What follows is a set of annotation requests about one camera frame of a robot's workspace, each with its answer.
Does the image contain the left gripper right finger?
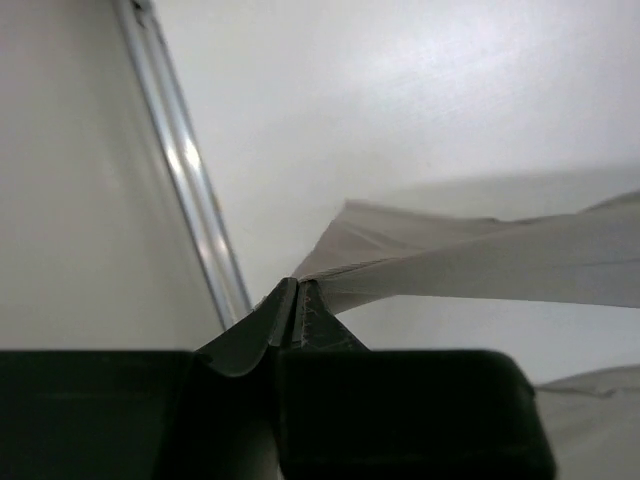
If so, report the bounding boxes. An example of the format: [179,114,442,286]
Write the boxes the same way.
[277,283,556,479]

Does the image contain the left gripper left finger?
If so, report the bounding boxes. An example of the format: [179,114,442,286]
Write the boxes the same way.
[1,278,298,479]

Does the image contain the grey trousers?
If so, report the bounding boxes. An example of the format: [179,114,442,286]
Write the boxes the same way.
[272,193,639,479]

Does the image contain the aluminium table frame rail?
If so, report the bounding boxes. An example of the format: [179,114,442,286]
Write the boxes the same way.
[114,1,252,330]

